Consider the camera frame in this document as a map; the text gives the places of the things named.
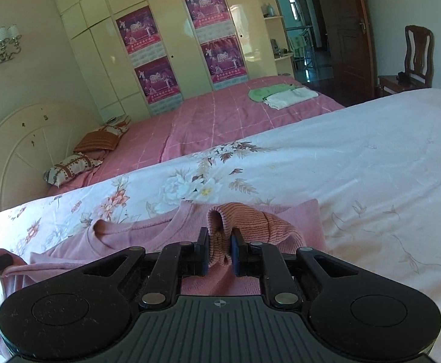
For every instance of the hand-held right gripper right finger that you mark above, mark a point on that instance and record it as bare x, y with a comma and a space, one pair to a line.
236, 251

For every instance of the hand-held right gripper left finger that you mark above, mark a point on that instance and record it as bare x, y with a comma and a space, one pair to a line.
205, 251

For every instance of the pink sweater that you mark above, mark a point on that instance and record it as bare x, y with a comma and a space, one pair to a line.
148, 227

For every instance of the cream round headboard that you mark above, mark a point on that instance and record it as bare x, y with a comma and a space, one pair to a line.
27, 151

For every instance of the brown patterned pillow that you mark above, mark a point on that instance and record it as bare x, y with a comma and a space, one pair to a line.
69, 168

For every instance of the pink checked bed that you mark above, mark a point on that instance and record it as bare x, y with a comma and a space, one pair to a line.
212, 121

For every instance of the white floral bed sheet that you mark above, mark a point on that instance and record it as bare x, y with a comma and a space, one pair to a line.
356, 166

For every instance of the orange pillow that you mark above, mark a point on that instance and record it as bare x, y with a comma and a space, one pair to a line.
99, 140

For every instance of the green folded cloth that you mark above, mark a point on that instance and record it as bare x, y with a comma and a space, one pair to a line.
267, 92

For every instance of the white folded cloth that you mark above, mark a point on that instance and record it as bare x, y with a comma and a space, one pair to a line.
290, 98

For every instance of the green hanging towel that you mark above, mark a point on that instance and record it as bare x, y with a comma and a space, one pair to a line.
299, 47

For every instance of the cream wardrobe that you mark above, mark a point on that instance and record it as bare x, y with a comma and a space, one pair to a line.
175, 26

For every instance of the cream corner shelf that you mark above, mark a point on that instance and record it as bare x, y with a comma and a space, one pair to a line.
277, 26

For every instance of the brown wooden door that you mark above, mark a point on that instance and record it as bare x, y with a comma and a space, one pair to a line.
345, 37

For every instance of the pale blue jar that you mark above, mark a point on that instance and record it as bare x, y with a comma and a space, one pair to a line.
268, 10

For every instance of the dark wooden chair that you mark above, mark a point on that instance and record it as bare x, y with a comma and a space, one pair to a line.
419, 53

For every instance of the pink wall poster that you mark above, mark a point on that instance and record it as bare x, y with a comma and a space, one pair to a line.
222, 56
137, 30
205, 5
158, 79

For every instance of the wall lamp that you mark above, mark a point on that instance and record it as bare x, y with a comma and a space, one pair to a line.
8, 39

